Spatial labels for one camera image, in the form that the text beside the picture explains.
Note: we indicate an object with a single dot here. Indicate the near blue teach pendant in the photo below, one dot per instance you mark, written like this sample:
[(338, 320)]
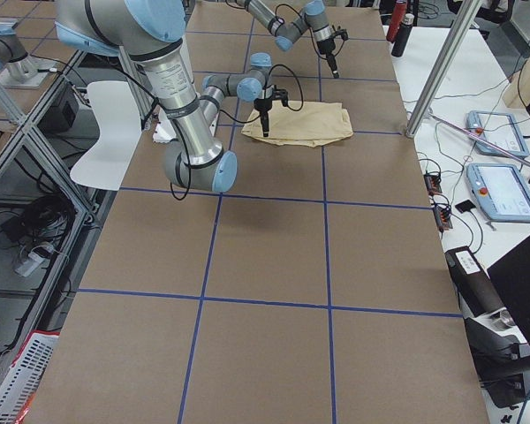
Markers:
[(500, 191)]

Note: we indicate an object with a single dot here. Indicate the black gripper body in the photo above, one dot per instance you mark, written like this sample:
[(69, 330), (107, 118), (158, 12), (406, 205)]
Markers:
[(326, 48), (262, 105)]

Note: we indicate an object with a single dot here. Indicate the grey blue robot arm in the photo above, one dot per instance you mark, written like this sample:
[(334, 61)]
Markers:
[(312, 19), (151, 32)]

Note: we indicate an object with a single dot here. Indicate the cream long-sleeve printed shirt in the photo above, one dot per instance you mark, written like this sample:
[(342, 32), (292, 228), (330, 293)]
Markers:
[(316, 124)]

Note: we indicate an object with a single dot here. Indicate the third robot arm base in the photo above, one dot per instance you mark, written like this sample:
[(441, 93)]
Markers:
[(18, 68)]

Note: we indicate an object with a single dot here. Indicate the white perforated plastic basket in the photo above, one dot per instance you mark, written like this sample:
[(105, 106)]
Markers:
[(24, 375)]

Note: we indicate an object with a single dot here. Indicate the black monitor screen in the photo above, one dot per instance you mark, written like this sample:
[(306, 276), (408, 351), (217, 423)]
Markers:
[(510, 276)]

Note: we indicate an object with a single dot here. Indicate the black water bottle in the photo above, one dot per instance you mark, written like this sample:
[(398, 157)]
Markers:
[(403, 33)]

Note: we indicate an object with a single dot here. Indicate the red cylinder bottle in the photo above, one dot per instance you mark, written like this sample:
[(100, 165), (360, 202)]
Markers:
[(399, 11)]

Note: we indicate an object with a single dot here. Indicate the blue teach pendant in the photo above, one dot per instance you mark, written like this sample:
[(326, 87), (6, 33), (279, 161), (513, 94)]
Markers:
[(500, 191), (498, 128)]

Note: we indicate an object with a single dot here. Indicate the black power adapter box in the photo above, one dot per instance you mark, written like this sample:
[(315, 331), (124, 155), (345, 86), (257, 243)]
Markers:
[(472, 281)]

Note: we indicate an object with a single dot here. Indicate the white plastic chair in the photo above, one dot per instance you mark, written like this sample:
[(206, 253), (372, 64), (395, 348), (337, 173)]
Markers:
[(105, 164)]

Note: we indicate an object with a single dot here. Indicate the far blue teach pendant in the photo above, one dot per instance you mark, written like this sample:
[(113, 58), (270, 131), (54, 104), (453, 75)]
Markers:
[(498, 128)]

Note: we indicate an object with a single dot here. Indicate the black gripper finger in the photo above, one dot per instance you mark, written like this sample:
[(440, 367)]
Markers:
[(264, 119), (332, 63)]

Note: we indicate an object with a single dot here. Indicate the aluminium frame post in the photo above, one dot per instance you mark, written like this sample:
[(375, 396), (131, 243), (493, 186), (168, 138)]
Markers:
[(448, 51)]

